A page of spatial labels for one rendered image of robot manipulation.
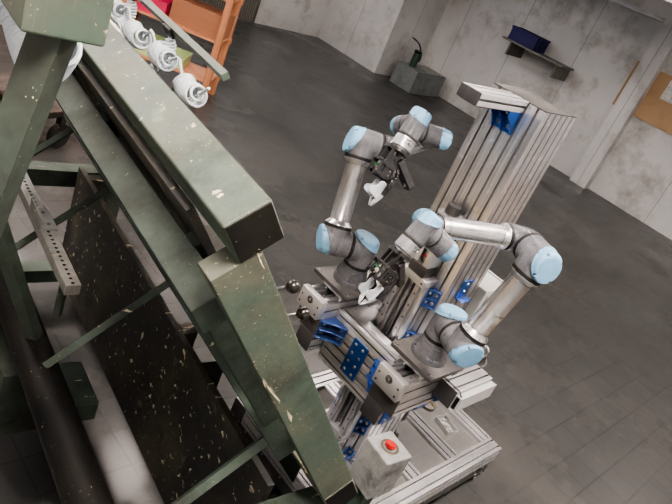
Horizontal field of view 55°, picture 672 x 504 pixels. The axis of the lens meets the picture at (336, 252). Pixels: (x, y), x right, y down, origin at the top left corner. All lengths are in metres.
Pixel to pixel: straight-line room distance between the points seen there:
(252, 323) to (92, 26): 0.66
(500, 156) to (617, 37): 9.26
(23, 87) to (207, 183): 0.41
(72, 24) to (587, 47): 11.20
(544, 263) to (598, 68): 9.58
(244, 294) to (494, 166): 1.48
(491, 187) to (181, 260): 1.43
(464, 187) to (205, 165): 1.50
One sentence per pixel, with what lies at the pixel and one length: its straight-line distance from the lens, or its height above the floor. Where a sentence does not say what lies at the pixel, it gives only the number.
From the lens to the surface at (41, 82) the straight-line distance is 0.91.
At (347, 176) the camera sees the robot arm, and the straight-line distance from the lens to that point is 2.63.
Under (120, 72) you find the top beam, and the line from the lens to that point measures 1.61.
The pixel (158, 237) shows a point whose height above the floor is 1.62.
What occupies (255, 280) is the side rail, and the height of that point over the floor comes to 1.72.
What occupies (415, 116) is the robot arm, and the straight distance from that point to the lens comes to 2.19.
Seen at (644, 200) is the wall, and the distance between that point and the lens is 11.27.
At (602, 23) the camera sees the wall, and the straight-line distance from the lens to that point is 11.82.
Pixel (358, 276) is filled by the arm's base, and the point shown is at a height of 1.10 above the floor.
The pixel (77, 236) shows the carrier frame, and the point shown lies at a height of 0.53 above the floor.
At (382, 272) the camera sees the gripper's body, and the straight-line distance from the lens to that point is 1.96.
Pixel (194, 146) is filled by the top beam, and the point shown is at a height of 1.87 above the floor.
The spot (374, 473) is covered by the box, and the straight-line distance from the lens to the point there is 2.25.
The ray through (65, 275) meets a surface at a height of 1.02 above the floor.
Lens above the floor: 2.35
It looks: 26 degrees down
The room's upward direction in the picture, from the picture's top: 24 degrees clockwise
